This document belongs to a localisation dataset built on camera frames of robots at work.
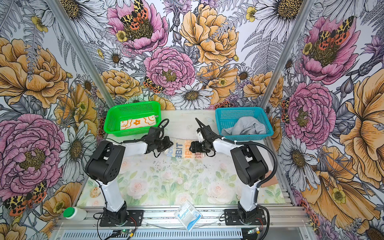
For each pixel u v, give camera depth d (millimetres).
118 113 1154
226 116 1052
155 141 810
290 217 761
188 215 750
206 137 777
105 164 510
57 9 717
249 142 556
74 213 685
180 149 970
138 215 746
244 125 1084
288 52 878
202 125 725
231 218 740
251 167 509
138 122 1118
